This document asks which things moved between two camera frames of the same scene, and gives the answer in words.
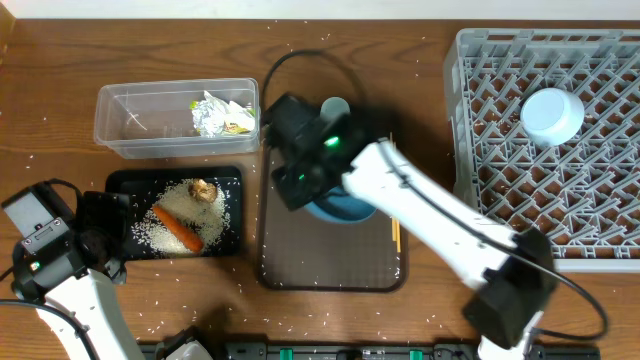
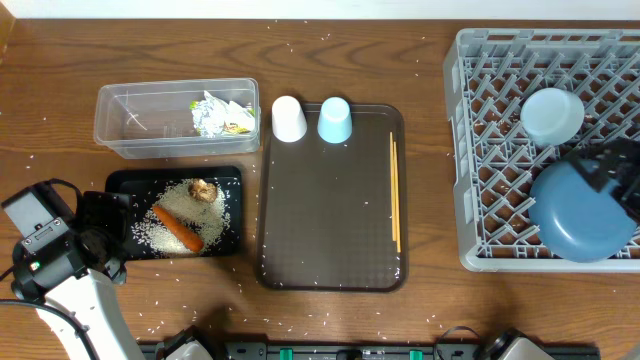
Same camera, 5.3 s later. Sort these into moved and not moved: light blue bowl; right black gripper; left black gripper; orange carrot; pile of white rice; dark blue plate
Moved: dark blue plate; right black gripper
Not moved: light blue bowl; left black gripper; orange carrot; pile of white rice
